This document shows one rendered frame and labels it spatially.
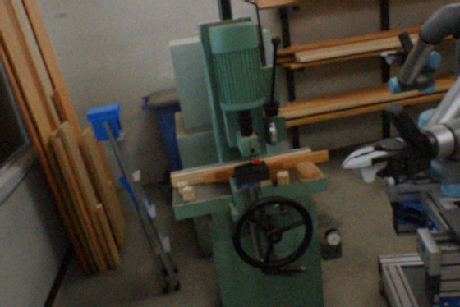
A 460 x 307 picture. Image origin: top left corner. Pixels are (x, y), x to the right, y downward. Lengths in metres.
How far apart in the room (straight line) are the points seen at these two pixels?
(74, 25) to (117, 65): 0.49
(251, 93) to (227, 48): 0.19
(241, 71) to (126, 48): 2.42
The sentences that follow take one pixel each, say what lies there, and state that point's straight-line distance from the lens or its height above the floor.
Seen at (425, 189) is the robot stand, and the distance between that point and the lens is 1.86.
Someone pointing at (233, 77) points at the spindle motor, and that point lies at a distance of 1.47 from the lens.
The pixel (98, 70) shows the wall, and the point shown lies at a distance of 3.85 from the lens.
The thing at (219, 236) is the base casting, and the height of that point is 0.73.
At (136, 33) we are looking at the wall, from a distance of 3.78.
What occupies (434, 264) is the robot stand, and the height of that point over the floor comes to 0.73.
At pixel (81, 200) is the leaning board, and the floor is 0.56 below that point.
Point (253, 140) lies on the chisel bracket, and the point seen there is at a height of 1.06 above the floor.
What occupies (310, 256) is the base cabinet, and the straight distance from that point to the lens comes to 1.73.
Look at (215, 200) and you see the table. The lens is 1.51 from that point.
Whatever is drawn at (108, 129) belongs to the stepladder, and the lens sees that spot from 2.14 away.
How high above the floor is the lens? 1.57
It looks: 21 degrees down
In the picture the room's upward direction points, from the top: 9 degrees counter-clockwise
